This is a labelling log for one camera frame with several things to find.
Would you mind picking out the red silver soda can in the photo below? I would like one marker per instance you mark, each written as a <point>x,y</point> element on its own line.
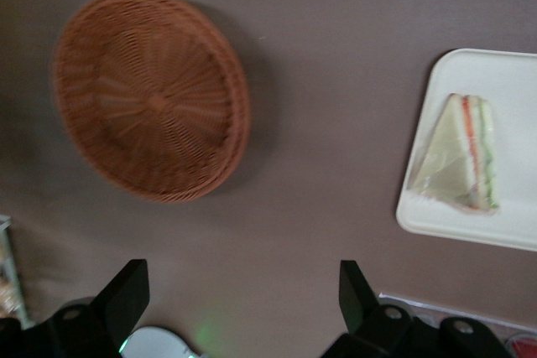
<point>524,345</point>

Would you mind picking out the white rounded device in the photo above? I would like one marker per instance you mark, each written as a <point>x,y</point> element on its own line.
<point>159,343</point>

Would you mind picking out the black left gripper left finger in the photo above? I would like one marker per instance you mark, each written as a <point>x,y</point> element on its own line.
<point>121,295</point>

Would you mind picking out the round brown wicker basket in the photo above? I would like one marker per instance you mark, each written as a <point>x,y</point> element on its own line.
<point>147,98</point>

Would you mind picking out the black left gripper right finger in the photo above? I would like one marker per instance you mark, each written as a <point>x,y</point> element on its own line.
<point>356,295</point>

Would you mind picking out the clear acrylic display box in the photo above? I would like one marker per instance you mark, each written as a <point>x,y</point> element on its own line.
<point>461,311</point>

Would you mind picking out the plastic-wrapped triangle sandwich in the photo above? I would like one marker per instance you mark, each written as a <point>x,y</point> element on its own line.
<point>449,157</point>

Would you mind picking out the cream rectangular plastic tray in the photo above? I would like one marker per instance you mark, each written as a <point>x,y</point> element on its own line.
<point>503,77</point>

